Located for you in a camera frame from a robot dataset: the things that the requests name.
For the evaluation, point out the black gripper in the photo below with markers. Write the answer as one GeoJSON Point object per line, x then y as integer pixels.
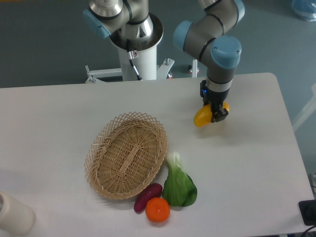
{"type": "Point", "coordinates": [219, 109]}

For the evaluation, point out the yellow mango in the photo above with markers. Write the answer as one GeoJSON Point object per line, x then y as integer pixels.
{"type": "Point", "coordinates": [203, 116]}

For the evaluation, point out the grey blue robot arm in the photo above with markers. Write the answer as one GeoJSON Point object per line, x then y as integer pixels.
{"type": "Point", "coordinates": [205, 40]}

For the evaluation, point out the green bok choy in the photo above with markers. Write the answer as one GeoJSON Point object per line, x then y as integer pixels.
{"type": "Point", "coordinates": [179, 189]}

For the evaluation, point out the woven wicker basket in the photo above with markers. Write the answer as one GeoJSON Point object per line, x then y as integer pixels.
{"type": "Point", "coordinates": [126, 155]}

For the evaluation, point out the purple sweet potato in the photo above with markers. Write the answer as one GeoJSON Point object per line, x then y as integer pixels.
{"type": "Point", "coordinates": [154, 190]}

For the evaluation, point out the orange tangerine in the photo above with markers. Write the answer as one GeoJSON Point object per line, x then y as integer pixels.
{"type": "Point", "coordinates": [157, 210]}

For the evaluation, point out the blue bag in background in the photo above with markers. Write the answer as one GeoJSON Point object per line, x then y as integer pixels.
{"type": "Point", "coordinates": [306, 9]}

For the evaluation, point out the black device at edge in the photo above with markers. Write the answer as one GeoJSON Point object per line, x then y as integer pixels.
{"type": "Point", "coordinates": [308, 211]}

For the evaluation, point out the cream cylindrical bottle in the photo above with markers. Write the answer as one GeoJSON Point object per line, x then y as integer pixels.
{"type": "Point", "coordinates": [15, 217]}

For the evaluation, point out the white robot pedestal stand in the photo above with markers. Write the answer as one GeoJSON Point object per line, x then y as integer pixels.
{"type": "Point", "coordinates": [137, 51]}

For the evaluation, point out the white table leg frame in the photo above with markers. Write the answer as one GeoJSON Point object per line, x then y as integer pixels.
{"type": "Point", "coordinates": [306, 111]}

